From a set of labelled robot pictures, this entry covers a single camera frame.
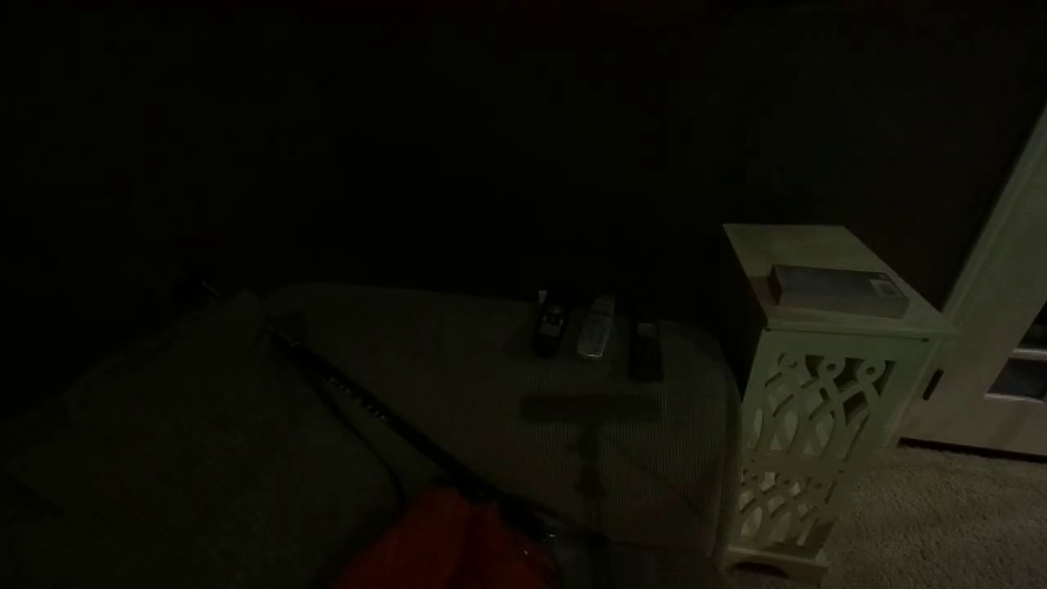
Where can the grey sofa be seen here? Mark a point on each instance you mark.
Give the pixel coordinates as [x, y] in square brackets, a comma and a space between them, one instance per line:
[436, 362]

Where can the white lattice cabinet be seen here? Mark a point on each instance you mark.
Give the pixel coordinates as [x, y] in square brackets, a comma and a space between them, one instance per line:
[840, 437]

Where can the black remote control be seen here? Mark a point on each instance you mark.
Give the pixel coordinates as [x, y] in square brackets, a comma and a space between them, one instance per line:
[547, 325]

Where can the red cloth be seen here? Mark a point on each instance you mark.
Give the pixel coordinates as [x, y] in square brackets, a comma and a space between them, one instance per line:
[436, 543]

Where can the white door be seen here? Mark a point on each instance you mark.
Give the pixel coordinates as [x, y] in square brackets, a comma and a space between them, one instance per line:
[999, 294]

